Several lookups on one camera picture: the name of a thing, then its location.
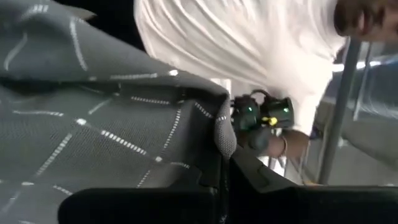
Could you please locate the person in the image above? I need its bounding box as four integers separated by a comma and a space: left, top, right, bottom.
133, 0, 398, 162

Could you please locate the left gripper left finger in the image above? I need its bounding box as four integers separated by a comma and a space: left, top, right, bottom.
57, 164, 218, 224

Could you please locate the person's hand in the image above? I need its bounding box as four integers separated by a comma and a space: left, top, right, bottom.
269, 129, 312, 160

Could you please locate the thin grey metal pole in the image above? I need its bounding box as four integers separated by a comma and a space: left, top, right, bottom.
353, 43, 374, 122

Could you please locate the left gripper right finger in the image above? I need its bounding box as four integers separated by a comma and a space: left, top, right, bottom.
229, 147, 398, 224

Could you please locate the black device with green lights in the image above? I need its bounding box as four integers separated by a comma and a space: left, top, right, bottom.
230, 89, 295, 150

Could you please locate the dark grey white-dashed towel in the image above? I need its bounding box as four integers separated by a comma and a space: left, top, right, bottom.
0, 0, 238, 224

